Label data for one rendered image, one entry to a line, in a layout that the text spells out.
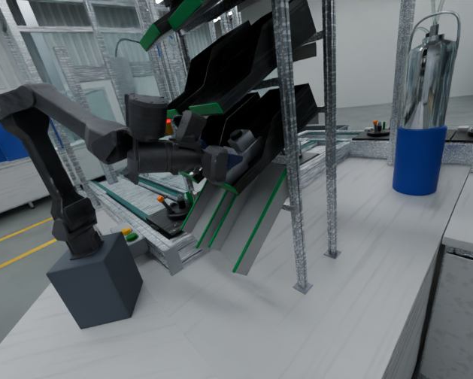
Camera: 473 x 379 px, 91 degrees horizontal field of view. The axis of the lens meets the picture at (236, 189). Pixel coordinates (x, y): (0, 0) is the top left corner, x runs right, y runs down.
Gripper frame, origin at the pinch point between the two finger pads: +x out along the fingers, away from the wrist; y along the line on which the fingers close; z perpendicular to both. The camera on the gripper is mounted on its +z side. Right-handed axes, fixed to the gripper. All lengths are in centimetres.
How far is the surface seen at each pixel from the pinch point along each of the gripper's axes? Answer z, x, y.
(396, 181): -13, 89, 5
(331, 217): -17.4, 34.7, -4.6
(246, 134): 4.7, 5.9, 1.0
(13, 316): -168, -94, 171
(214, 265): -40.4, 8.4, 16.2
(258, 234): -16.8, 7.4, -6.2
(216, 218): -18.7, 3.8, 8.4
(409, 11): 58, 100, 26
